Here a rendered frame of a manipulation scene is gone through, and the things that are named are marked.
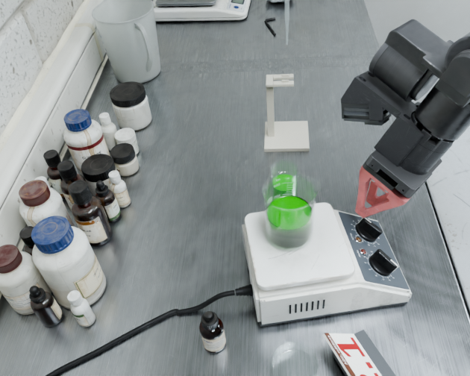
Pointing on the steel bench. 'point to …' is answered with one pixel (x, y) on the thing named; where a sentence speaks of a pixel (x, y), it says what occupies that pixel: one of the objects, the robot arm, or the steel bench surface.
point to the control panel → (396, 278)
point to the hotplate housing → (319, 294)
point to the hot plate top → (321, 262)
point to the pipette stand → (280, 128)
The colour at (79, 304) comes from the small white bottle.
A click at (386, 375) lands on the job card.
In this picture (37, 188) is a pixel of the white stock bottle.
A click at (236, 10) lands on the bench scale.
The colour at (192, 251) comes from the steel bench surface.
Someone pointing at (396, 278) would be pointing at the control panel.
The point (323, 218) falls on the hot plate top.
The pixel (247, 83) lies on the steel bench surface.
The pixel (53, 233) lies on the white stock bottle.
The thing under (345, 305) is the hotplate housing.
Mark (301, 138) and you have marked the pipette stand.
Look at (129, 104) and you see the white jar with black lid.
